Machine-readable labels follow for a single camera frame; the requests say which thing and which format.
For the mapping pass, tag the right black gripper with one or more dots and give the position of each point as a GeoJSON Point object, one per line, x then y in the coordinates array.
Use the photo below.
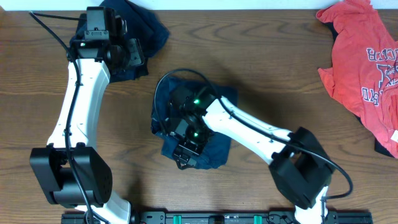
{"type": "Point", "coordinates": [178, 153]}

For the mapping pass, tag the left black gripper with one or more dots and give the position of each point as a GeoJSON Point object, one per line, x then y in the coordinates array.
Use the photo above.
{"type": "Point", "coordinates": [137, 55]}

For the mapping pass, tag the navy blue shorts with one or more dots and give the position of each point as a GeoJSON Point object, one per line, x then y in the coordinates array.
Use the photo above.
{"type": "Point", "coordinates": [214, 146]}
{"type": "Point", "coordinates": [141, 23]}

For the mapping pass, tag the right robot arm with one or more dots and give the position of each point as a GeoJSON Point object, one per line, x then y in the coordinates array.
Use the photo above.
{"type": "Point", "coordinates": [298, 164]}

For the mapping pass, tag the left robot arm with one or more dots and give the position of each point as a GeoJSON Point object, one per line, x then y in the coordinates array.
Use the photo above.
{"type": "Point", "coordinates": [69, 169]}

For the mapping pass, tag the folded navy blue shorts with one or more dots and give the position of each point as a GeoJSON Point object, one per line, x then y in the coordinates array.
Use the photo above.
{"type": "Point", "coordinates": [141, 23]}

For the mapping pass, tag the folded black garment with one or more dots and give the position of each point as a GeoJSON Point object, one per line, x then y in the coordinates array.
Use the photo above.
{"type": "Point", "coordinates": [81, 21]}

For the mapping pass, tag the red printed t-shirt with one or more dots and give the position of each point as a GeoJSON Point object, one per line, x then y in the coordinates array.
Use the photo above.
{"type": "Point", "coordinates": [363, 75]}

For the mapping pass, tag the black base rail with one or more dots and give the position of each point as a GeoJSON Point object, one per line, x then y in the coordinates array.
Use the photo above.
{"type": "Point", "coordinates": [274, 217]}

